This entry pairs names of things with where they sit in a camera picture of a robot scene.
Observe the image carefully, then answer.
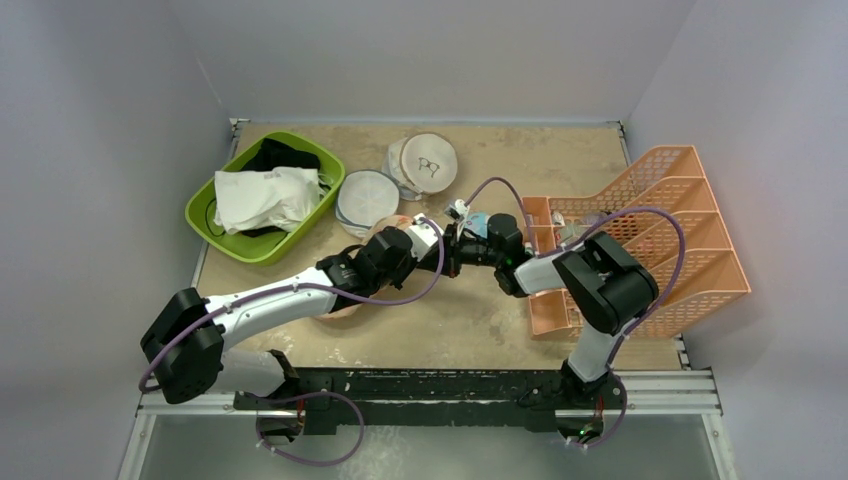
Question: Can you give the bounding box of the floral mesh laundry bag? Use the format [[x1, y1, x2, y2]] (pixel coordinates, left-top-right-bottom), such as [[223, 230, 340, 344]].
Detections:
[[317, 214, 413, 321]]

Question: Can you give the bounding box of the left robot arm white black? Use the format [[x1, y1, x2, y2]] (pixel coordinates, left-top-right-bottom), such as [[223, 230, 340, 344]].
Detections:
[[138, 224, 444, 409]]

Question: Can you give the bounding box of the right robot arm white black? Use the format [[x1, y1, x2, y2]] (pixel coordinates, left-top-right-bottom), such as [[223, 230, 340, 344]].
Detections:
[[442, 214, 660, 407]]

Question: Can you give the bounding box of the beige glasses print laundry bag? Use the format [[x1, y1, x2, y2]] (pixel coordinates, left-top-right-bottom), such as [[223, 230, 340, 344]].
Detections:
[[381, 132, 458, 201]]

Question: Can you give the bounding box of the white round mesh laundry bag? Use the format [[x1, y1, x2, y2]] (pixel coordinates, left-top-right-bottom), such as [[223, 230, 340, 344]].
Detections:
[[334, 169, 400, 239]]

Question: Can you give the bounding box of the blue toothbrush blister pack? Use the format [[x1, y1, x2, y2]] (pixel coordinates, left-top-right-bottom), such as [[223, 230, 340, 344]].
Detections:
[[463, 212, 490, 239]]

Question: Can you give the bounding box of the grey box in organizer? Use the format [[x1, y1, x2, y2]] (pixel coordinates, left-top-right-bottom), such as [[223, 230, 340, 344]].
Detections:
[[554, 223, 589, 246]]

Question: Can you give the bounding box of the orange plastic file organizer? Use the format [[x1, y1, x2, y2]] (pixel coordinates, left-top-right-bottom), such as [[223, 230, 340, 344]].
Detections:
[[523, 146, 751, 338]]

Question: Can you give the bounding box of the white cloth in bin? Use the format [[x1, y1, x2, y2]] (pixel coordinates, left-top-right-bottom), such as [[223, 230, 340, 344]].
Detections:
[[212, 167, 329, 234]]

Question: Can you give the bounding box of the green plastic bin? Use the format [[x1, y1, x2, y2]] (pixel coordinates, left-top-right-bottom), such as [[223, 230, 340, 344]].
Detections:
[[184, 130, 346, 266]]

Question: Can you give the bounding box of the black garment in bin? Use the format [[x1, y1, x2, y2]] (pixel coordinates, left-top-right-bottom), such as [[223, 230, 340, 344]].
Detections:
[[241, 138, 321, 172]]

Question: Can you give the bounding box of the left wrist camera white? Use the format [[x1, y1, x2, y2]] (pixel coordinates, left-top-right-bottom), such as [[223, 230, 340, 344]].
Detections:
[[405, 213, 443, 262]]

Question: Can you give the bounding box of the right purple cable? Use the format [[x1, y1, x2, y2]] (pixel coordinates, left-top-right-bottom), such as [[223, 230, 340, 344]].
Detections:
[[463, 176, 688, 372]]

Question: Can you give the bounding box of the purple cable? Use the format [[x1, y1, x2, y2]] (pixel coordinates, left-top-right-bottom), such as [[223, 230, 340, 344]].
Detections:
[[463, 176, 688, 372], [137, 217, 446, 395]]

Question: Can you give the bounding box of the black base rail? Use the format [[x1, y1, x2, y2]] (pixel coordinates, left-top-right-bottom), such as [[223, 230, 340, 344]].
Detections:
[[234, 367, 627, 440]]

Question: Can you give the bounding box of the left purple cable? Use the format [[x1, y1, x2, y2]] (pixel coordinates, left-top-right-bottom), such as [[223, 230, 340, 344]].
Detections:
[[137, 217, 446, 395]]

